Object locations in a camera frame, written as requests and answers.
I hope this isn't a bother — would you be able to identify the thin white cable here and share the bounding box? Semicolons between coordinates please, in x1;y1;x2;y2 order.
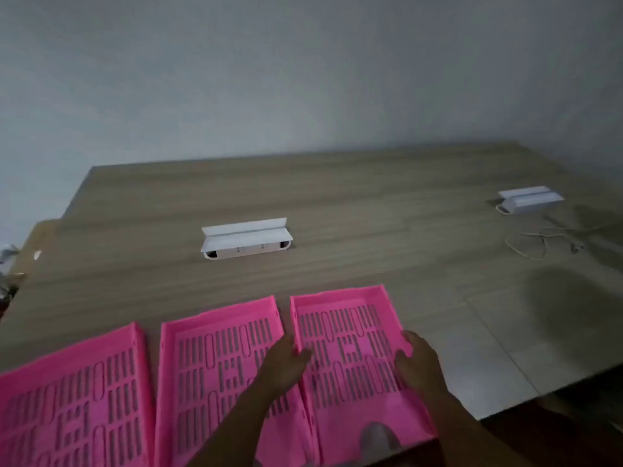
504;223;590;261

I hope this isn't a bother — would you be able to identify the person's left forearm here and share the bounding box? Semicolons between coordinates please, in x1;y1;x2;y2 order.
187;381;293;467

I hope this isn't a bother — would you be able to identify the white desktop socket box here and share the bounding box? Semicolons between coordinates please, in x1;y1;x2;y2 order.
201;217;294;261
496;186;565;215

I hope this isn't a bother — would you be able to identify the person's right forearm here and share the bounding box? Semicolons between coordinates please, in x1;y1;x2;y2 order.
428;391;531;467

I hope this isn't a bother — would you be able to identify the person's left hand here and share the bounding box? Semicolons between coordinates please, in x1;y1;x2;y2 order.
258;333;313;400

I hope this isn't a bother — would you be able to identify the person's right hand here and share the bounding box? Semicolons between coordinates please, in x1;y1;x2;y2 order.
393;330;461;407

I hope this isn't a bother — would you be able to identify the pink slotted plastic tray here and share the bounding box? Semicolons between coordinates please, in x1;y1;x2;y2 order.
0;322;156;467
289;284;437;465
154;295;317;467

